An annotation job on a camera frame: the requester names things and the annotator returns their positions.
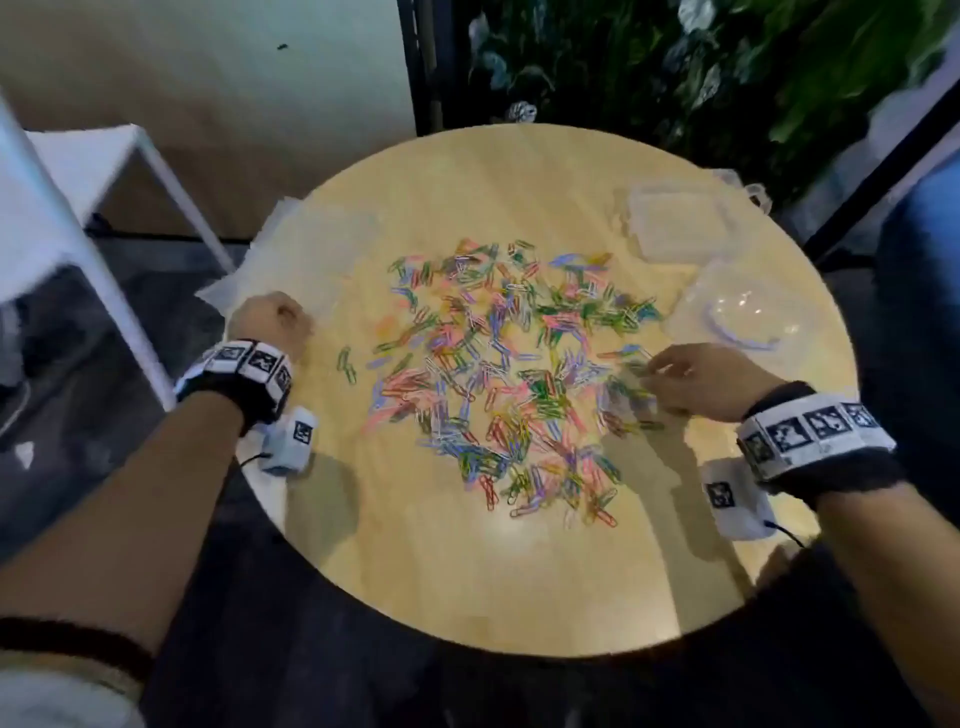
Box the person's left forearm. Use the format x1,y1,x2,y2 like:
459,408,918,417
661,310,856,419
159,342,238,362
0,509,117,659
0,389,249,676

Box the black left wristband with markers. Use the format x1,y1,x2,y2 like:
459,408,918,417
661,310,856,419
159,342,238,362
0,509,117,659
173,339,295,436

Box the black wristband with markers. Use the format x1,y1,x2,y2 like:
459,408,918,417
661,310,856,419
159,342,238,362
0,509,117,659
173,339,295,436
734,380,909,511

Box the pile of coloured paper clips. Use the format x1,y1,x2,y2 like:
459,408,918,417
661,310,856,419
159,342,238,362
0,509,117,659
335,237,667,530

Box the person's left hand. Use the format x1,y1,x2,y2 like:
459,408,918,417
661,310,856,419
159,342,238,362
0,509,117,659
227,290,316,361

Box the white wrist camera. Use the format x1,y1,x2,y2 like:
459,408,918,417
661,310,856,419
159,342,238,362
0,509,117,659
258,407,320,478
698,457,779,543

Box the green plant wall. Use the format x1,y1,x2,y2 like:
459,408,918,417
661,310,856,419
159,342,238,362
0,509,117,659
442,0,960,208

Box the black right wristband with markers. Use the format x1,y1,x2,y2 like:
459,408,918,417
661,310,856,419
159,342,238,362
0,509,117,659
734,380,909,511

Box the person's left shirt sleeve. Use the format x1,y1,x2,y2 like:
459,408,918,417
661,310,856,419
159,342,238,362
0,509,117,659
0,614,155,728

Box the clear plastic lid blue band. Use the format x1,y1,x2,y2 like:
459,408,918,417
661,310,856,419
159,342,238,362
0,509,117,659
663,258,819,369

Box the clear plastic box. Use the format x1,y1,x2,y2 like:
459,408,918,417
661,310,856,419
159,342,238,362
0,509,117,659
626,170,770,265

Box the round wooden table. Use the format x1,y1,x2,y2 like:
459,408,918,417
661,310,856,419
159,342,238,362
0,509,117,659
198,123,860,660

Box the white chair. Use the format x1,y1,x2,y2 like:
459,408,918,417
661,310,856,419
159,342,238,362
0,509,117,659
0,89,238,414

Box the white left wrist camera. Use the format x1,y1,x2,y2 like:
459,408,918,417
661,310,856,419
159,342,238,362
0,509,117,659
258,407,320,478

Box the person's dark trousers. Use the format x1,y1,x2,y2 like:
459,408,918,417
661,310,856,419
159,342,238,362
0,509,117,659
142,464,931,728

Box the blue armchair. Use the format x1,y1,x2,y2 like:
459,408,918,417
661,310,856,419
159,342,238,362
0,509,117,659
862,149,960,526

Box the person's right hand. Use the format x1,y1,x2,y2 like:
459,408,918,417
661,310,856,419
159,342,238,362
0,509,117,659
641,342,785,425

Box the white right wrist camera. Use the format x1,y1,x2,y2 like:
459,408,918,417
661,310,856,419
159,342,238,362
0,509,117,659
698,457,779,543

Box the stack of plastic bags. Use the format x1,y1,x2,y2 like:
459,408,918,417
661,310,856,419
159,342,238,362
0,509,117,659
196,196,380,320

